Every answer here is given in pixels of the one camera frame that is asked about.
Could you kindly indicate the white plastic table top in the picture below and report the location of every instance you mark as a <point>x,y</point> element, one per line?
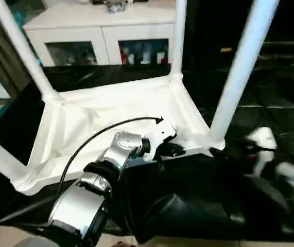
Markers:
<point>110,103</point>

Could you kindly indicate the white plastic table leg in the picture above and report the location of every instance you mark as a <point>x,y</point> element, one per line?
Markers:
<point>179,38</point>
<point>25,46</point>
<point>0,154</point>
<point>239,64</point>

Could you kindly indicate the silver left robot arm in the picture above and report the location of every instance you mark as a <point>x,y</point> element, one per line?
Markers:
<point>79,203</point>

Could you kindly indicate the black mat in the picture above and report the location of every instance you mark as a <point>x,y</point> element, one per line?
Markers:
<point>213,193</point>

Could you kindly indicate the red bottle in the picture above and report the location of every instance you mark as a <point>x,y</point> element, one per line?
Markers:
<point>124,57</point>

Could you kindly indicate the dark rounded robot torso part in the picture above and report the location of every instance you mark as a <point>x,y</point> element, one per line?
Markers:
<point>120,244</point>

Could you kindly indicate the dark low bench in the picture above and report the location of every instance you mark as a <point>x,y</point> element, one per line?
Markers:
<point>291,45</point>

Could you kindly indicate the black speaker with gold label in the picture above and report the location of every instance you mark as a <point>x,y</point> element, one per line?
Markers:
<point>213,23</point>

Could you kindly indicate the clear glass jar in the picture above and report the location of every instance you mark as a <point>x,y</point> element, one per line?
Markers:
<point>116,7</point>

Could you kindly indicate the white glass-door cabinet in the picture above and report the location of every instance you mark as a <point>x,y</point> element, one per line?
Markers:
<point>85,20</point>

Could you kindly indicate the light blue plastic rack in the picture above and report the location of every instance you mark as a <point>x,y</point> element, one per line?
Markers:
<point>38,61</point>

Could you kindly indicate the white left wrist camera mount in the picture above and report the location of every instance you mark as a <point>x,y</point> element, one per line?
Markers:
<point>162,131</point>

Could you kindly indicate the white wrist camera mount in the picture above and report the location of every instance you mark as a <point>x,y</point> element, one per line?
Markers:
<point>162,131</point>
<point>263,136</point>

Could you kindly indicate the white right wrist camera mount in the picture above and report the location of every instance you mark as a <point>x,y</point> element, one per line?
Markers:
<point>263,136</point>

